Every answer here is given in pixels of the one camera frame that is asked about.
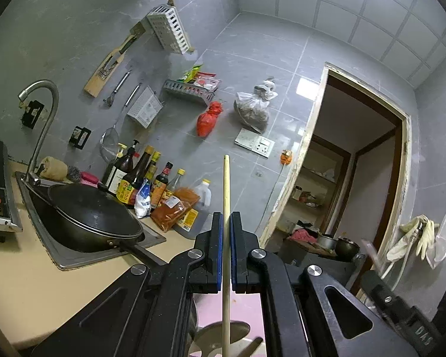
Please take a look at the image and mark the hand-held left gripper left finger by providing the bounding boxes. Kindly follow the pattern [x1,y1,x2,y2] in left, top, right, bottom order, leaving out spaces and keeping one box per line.
[32,212,224,357]

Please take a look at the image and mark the white salt bag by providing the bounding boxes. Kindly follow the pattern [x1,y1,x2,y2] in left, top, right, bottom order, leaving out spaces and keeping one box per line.
[134,179,152,219]

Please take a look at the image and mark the white hose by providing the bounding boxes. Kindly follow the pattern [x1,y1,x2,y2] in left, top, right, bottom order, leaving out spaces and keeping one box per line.
[379,227,421,291]

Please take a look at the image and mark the hanging clear plastic bag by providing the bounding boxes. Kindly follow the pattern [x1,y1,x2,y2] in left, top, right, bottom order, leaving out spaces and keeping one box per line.
[433,194,446,270]

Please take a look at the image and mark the wooden knife rack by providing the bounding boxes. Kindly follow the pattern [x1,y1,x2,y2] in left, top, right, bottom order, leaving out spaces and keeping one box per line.
[84,22,146,98]

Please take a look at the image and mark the small steel pot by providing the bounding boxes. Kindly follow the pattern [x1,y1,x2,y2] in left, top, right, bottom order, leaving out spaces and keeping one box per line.
[316,234,337,250]

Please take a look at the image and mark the dark metal bowl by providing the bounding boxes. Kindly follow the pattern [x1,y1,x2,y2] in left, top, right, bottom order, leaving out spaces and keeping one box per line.
[334,237,361,262]

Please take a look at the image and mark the red cap sauce bottle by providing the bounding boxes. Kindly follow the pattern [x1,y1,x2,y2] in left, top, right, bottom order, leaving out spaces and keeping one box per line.
[150,162,175,209]

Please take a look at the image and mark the white wall basket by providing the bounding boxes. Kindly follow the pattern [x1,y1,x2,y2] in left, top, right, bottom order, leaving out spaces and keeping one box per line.
[146,4,194,55]

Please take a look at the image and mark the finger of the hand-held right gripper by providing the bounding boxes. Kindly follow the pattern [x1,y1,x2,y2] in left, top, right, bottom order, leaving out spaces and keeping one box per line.
[360,270,396,311]

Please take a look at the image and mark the clear bottle yellow cap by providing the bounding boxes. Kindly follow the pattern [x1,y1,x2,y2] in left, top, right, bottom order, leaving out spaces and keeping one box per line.
[167,168,187,198]

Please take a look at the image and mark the red plastic bag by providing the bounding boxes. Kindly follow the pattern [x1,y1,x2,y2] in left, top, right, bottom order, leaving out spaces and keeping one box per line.
[197,101,224,137]

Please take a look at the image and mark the red chili powder packet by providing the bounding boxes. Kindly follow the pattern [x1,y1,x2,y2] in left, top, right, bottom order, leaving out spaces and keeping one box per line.
[150,187,202,231]

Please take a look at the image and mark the dark pump bottle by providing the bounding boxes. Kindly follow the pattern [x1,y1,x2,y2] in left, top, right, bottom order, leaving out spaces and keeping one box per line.
[103,139,140,196]

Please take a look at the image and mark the loofah sponge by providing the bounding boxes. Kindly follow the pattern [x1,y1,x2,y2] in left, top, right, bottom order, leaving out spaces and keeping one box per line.
[41,156,68,181]

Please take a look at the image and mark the black wok with lid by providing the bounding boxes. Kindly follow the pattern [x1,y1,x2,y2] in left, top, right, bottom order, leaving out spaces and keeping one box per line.
[32,182,169,265]

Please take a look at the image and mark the yellow cap dark bottle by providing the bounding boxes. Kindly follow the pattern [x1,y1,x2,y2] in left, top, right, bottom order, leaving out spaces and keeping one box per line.
[147,151,161,180]

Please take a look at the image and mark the large oil jug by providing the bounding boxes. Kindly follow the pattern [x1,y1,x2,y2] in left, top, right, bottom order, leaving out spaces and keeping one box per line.
[173,179,213,232]

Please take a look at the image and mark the grey wall shelf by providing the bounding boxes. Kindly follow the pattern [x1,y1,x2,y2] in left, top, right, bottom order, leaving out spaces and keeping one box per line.
[163,79,216,107]

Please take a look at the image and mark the hanging metal strainer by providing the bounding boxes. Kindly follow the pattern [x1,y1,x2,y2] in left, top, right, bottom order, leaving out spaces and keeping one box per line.
[100,84,142,163]

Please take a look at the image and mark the clear bag of dried goods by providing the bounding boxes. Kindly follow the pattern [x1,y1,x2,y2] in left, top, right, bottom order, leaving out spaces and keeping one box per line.
[233,77,278,134]

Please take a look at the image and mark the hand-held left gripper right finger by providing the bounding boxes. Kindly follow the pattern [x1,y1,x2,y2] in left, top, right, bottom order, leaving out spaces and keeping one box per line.
[230,212,419,357]

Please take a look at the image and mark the pink rag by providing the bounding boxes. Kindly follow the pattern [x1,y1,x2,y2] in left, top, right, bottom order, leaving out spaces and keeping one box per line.
[288,228,319,245]

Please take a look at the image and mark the cream rubber gloves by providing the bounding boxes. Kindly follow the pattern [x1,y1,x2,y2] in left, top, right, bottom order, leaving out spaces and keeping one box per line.
[387,214,440,262]

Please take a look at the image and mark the small white hanging basket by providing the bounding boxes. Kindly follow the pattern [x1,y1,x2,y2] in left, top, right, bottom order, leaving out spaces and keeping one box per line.
[127,85,164,129]

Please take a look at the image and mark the wooden chopstick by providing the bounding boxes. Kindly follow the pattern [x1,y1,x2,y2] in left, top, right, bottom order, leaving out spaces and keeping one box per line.
[361,240,381,270]

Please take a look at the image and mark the black wall socket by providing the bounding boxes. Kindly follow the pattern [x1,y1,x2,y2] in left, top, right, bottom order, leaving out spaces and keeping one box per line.
[21,100,45,130]
[69,126,92,150]

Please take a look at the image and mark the pink cloth cover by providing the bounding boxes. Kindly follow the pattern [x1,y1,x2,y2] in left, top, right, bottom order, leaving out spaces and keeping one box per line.
[192,293,267,357]

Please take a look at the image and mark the steel sink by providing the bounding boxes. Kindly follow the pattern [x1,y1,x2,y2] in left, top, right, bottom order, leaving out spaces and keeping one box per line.
[15,171,167,271]

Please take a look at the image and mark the dark grey cabinet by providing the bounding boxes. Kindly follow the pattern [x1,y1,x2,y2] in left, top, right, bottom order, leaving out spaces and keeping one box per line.
[279,238,359,294]

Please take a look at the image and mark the steel faucet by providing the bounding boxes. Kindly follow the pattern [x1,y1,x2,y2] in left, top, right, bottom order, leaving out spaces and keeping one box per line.
[18,79,60,187]

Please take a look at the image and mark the wooden door frame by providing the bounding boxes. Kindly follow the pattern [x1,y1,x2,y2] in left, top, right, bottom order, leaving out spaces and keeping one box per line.
[258,63,412,300]

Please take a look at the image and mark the red snack packet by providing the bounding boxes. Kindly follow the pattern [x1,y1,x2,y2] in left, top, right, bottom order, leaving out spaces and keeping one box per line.
[193,72,223,92]

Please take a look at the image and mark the green snack packet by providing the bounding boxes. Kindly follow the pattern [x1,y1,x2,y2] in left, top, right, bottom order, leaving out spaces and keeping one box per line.
[176,64,203,84]

